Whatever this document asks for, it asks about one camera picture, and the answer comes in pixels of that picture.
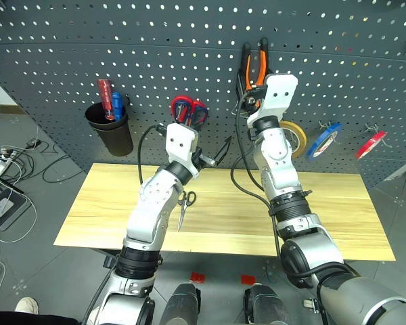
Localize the black plastic cup holder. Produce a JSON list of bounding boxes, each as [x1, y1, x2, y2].
[[84, 101, 135, 158]]

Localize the light wooden table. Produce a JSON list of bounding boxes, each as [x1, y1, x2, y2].
[[53, 162, 397, 262]]

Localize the dark rounded robot leg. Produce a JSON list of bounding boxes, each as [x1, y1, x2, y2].
[[160, 282, 202, 325], [242, 284, 290, 325]]

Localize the white shoe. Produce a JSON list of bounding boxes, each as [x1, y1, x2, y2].
[[14, 297, 40, 314]]

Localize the yellow tape roll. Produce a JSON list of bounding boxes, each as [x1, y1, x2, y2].
[[278, 120, 309, 159]]

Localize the blue tape roll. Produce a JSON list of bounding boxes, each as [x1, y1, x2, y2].
[[305, 122, 344, 163]]

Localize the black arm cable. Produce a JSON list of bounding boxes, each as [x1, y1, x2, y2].
[[137, 124, 167, 186], [229, 88, 286, 262]]

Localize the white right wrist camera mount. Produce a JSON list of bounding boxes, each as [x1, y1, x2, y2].
[[246, 73, 298, 128]]

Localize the blue handled screwdriver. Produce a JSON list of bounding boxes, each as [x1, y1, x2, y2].
[[111, 91, 125, 121]]

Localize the black trouser leg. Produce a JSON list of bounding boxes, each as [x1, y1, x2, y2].
[[0, 311, 79, 325]]

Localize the red and blue scissors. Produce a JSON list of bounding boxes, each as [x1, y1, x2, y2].
[[170, 95, 209, 129]]

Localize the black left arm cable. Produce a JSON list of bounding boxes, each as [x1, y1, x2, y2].
[[137, 124, 167, 186]]

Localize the black handled scissors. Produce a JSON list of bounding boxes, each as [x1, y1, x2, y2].
[[176, 190, 198, 233]]

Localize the orange handled pliers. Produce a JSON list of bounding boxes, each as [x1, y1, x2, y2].
[[240, 37, 272, 91]]

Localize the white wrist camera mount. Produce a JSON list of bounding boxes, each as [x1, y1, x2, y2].
[[246, 73, 298, 128], [164, 122, 201, 179]]

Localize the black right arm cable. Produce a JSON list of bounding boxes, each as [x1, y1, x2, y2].
[[229, 88, 286, 262]]

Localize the red handled screwdriver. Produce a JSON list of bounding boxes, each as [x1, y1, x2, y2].
[[97, 78, 116, 121]]

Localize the grey perforated pegboard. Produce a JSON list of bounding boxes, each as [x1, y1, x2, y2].
[[0, 0, 406, 184]]

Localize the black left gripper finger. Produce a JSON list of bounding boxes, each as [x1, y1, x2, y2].
[[217, 137, 233, 167], [213, 135, 233, 163]]

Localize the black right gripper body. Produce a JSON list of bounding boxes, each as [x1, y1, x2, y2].
[[238, 86, 268, 118]]

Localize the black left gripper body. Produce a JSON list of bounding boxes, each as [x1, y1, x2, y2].
[[190, 147, 217, 172]]

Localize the black floor cables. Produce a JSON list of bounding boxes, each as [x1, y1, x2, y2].
[[0, 135, 86, 196]]

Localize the grey flat floor device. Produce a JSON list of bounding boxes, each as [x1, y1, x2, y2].
[[0, 188, 32, 232]]

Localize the red tape roll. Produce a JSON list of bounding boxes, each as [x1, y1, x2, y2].
[[354, 131, 388, 161]]

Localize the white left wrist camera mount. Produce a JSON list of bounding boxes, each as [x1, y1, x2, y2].
[[164, 122, 201, 179]]

